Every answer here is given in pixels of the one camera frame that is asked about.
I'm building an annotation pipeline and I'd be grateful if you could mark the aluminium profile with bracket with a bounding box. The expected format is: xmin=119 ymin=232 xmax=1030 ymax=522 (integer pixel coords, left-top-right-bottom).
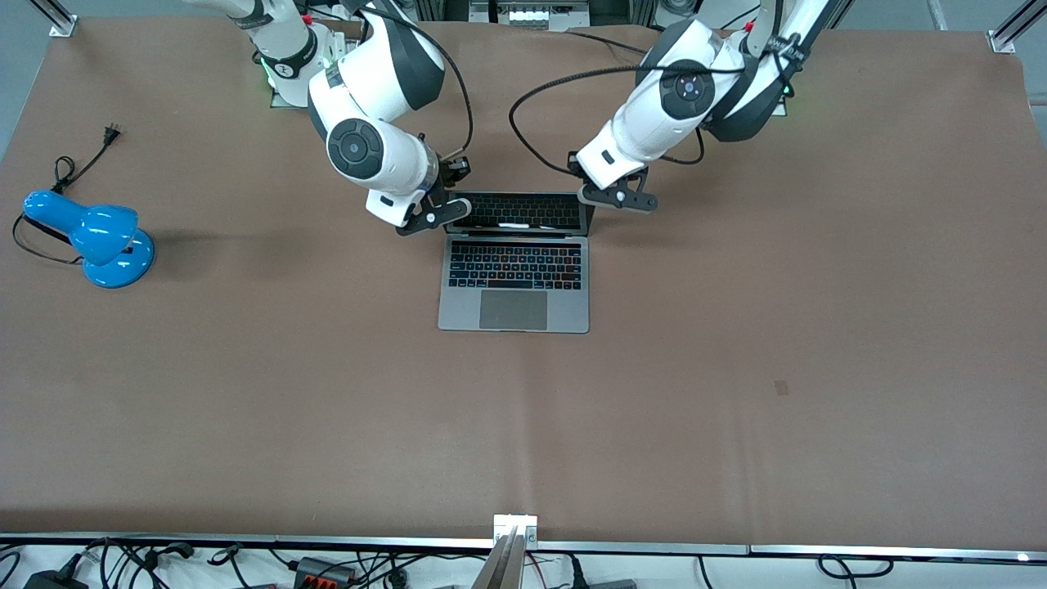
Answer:
xmin=470 ymin=513 xmax=540 ymax=589

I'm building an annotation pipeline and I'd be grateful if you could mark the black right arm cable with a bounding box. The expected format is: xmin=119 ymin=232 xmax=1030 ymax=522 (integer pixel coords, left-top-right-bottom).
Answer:
xmin=352 ymin=0 xmax=476 ymax=182

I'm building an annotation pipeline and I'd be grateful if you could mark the metal table edge rail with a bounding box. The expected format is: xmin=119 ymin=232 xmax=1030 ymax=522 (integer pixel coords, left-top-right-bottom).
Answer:
xmin=0 ymin=532 xmax=1047 ymax=565

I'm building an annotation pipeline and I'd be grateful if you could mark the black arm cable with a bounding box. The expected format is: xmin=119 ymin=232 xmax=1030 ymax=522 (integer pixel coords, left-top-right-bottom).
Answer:
xmin=508 ymin=31 xmax=807 ymax=178
xmin=352 ymin=0 xmax=476 ymax=182

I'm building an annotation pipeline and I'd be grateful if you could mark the black cable loop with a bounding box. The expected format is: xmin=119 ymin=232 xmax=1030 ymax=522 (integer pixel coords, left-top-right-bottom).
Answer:
xmin=816 ymin=554 xmax=894 ymax=583

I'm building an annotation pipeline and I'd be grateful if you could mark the brown table mat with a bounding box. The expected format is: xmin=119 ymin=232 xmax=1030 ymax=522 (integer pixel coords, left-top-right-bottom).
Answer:
xmin=0 ymin=16 xmax=1047 ymax=547

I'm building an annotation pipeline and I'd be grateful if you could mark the aluminium frame profile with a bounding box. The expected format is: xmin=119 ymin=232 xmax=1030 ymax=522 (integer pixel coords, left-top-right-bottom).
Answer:
xmin=29 ymin=0 xmax=79 ymax=38
xmin=986 ymin=0 xmax=1047 ymax=55

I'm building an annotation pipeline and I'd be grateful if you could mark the white power strip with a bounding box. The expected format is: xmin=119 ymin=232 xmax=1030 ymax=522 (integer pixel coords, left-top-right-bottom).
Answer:
xmin=488 ymin=2 xmax=575 ymax=31

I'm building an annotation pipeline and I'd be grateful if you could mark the black cable tangle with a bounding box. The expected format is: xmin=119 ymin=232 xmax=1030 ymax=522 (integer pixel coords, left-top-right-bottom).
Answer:
xmin=80 ymin=537 xmax=283 ymax=589

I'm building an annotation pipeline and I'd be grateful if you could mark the black lamp cable with plug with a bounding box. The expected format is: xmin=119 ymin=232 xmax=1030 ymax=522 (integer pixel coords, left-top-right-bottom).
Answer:
xmin=11 ymin=124 xmax=124 ymax=267

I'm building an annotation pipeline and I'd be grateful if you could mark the blue desk lamp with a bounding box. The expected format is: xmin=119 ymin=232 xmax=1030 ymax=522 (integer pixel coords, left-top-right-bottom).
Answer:
xmin=22 ymin=190 xmax=155 ymax=289

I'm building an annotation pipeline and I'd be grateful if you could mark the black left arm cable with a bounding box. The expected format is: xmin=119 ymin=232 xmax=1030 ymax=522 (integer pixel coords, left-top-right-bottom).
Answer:
xmin=508 ymin=31 xmax=807 ymax=178

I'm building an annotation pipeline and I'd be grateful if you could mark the silver grey laptop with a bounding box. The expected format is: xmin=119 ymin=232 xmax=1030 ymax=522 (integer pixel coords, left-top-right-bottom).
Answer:
xmin=438 ymin=192 xmax=591 ymax=335

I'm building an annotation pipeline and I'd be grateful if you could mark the black orange connector block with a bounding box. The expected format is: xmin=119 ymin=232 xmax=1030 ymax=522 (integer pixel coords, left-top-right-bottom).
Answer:
xmin=292 ymin=556 xmax=358 ymax=587

